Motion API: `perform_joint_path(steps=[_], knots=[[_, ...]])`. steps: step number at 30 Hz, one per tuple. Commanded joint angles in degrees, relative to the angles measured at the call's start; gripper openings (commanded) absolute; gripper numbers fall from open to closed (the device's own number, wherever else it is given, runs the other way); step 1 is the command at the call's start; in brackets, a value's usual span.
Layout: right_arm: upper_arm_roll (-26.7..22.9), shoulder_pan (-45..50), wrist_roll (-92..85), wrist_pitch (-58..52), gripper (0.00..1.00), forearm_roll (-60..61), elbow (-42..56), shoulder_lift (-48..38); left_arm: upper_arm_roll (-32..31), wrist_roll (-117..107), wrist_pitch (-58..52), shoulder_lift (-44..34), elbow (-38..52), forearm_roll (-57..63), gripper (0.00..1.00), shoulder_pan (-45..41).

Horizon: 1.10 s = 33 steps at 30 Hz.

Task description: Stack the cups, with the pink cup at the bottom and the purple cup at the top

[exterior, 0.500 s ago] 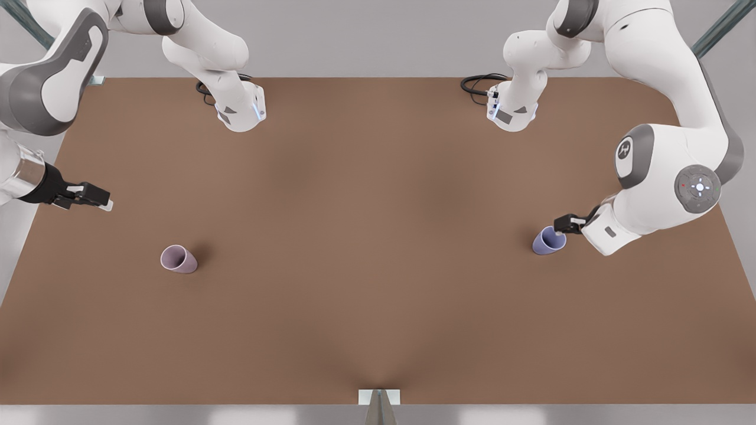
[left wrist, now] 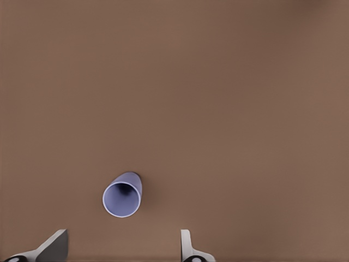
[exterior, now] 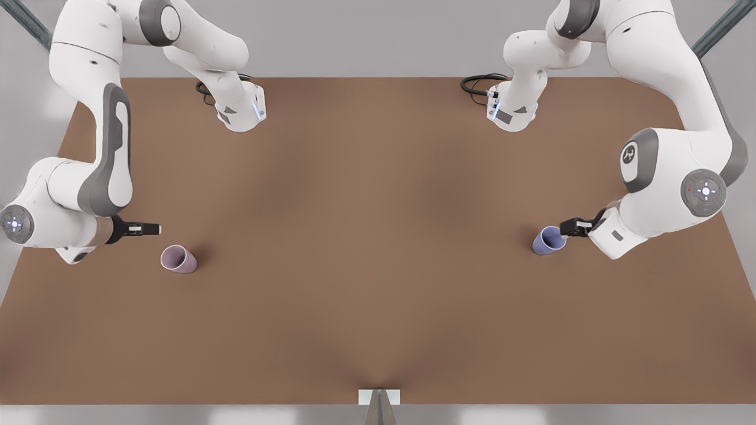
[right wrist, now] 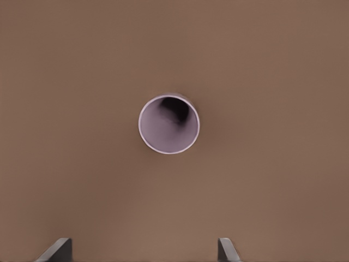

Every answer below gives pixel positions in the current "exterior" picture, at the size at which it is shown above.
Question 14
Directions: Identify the purple cup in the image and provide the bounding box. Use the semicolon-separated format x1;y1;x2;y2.
532;226;568;256

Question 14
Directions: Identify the pink cup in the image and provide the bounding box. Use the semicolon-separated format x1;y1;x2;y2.
161;245;198;274

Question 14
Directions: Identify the black cable loop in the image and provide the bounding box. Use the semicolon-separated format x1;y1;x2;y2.
195;73;255;107
460;73;510;107

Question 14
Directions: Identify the silver frame post with foot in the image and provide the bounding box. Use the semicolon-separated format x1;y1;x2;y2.
358;388;401;425

